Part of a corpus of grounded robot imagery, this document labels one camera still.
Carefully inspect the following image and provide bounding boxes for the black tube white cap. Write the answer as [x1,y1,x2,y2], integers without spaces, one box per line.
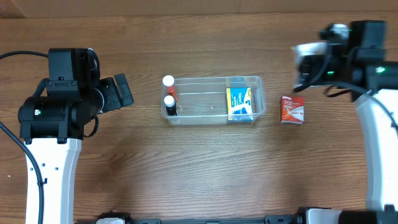
[164,95,177,116]

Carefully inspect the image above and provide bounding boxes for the red orange medicine box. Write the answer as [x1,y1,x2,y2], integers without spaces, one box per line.
[280,95,305,124]

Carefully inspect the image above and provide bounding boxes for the orange tube white cap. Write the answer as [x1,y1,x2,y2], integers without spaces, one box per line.
[162,75,178,101]

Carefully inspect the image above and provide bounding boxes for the blue yellow VapoDrops box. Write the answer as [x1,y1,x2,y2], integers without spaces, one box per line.
[226,87,254,122]

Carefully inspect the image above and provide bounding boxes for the white medicine box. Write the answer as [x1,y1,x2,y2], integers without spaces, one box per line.
[292,42,327,88]

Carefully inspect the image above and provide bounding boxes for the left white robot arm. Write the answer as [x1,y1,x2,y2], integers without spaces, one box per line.
[18,48,134,223]

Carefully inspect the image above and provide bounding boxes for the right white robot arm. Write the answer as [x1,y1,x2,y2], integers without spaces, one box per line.
[265,20,397,223]

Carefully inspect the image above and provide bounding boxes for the clear plastic container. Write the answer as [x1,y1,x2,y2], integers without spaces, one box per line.
[161,76,266,125]

